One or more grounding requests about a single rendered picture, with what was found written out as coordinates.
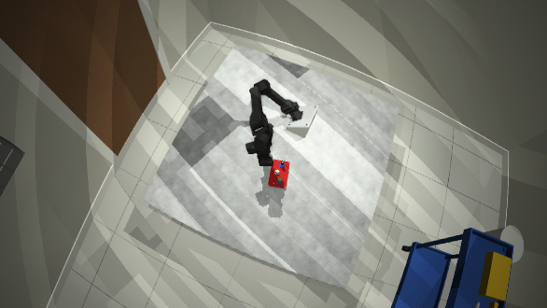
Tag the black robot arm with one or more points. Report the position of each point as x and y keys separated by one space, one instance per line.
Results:
x=258 y=119

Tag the red circuit board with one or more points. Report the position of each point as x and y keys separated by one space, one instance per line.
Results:
x=279 y=174

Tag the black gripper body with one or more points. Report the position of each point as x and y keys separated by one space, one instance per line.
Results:
x=265 y=159

